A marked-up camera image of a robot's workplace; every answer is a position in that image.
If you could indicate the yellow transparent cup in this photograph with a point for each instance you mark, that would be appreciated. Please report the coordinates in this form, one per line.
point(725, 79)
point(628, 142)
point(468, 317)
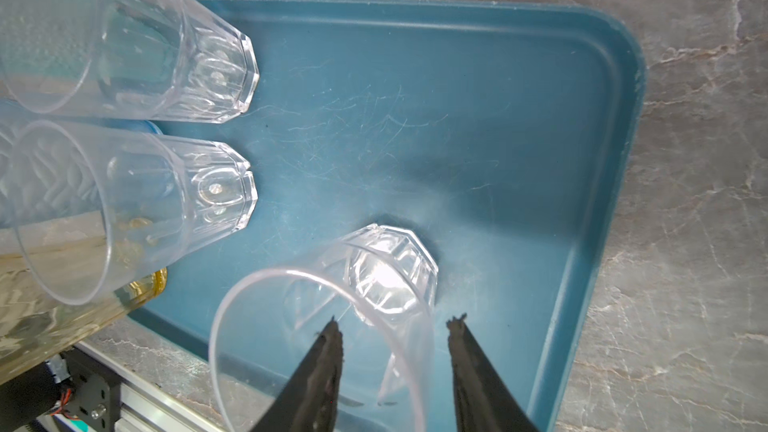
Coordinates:
point(35, 326)

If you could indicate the teal plastic tray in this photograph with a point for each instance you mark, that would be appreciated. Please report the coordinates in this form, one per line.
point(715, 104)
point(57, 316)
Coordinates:
point(499, 133)

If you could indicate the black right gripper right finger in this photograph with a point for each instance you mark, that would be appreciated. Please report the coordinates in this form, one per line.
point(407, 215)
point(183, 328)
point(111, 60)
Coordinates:
point(482, 401)

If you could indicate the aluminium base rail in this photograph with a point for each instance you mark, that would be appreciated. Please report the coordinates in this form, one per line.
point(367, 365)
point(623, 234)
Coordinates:
point(109, 397)

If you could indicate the clear faceted glass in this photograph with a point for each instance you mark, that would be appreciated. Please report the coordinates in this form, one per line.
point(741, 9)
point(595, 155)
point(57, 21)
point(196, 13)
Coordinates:
point(168, 60)
point(365, 300)
point(161, 198)

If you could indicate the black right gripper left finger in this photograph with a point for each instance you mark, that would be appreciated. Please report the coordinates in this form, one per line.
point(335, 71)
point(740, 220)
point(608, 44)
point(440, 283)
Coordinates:
point(309, 400)

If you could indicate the teal transparent cup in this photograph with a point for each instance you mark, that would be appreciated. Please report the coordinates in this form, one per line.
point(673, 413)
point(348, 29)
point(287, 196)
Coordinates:
point(44, 46)

